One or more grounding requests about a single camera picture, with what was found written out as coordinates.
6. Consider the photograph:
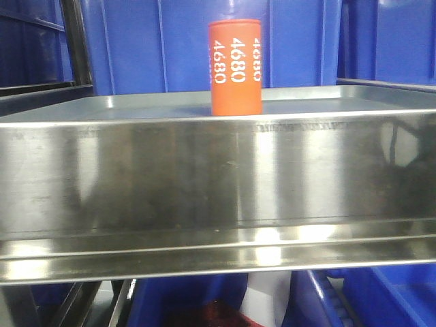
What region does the orange cylindrical capacitor 4680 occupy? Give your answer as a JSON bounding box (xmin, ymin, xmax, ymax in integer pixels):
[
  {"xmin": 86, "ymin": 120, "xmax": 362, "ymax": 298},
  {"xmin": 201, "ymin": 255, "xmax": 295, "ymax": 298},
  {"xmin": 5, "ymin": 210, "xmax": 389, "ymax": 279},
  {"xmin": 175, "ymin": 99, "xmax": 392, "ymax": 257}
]
[{"xmin": 208, "ymin": 18, "xmax": 262, "ymax": 116}]

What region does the stainless steel shelf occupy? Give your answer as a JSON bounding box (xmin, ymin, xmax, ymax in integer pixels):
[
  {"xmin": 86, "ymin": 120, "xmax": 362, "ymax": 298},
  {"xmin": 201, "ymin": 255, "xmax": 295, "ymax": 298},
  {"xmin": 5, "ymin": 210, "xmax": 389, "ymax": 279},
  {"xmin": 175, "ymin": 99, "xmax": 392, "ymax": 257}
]
[{"xmin": 1, "ymin": 110, "xmax": 435, "ymax": 285}]

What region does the metal tray on shelf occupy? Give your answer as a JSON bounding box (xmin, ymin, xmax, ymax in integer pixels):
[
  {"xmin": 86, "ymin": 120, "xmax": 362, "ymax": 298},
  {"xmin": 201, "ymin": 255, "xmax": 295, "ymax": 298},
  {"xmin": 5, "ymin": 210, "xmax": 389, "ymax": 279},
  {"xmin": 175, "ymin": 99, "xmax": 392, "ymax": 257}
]
[{"xmin": 1, "ymin": 85, "xmax": 435, "ymax": 123}]

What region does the large blue bin behind capacitor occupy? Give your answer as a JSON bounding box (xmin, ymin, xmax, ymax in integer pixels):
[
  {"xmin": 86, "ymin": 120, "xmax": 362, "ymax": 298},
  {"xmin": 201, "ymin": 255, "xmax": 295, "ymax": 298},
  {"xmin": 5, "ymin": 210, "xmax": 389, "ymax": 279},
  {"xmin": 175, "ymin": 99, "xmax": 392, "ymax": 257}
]
[{"xmin": 81, "ymin": 1, "xmax": 342, "ymax": 95}]

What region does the blue bin lower middle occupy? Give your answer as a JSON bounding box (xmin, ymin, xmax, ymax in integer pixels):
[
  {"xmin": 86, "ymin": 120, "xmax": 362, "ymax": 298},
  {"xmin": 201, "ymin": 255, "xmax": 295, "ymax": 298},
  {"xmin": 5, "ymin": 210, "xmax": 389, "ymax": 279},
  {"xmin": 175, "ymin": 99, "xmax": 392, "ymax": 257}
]
[{"xmin": 127, "ymin": 273, "xmax": 248, "ymax": 326}]

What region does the dark red object below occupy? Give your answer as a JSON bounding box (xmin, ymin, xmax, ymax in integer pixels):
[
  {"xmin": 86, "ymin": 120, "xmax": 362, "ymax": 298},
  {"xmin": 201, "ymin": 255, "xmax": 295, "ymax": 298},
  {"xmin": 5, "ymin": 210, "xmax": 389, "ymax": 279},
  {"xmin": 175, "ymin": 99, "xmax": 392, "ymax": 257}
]
[{"xmin": 165, "ymin": 299, "xmax": 265, "ymax": 327}]

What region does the blue bin far right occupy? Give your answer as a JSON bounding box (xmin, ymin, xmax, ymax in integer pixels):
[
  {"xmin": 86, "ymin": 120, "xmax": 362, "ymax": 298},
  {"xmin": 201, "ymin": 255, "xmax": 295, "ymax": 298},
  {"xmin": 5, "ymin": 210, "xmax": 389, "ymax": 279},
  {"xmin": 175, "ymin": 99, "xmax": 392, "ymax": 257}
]
[{"xmin": 337, "ymin": 1, "xmax": 435, "ymax": 85}]

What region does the blue bin far left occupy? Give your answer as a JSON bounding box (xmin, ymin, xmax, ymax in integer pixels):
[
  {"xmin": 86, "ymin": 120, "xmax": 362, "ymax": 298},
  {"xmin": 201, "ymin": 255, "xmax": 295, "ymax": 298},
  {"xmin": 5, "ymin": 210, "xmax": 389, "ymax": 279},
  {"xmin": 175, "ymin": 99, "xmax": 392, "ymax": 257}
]
[{"xmin": 1, "ymin": 1, "xmax": 73, "ymax": 87}]

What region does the blue bin lower right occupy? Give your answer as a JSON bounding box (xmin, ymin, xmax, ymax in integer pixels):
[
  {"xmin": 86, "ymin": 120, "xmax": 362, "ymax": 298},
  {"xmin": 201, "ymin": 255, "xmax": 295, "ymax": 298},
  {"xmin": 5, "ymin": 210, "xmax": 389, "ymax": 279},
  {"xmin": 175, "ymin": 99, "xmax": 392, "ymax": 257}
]
[{"xmin": 282, "ymin": 264, "xmax": 435, "ymax": 326}]

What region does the black shelf post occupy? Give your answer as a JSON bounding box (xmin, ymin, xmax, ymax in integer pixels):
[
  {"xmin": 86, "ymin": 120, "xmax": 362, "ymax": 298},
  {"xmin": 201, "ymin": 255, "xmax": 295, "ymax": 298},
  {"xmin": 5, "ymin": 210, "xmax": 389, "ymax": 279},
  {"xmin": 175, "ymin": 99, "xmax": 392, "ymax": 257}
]
[{"xmin": 60, "ymin": 0, "xmax": 92, "ymax": 86}]

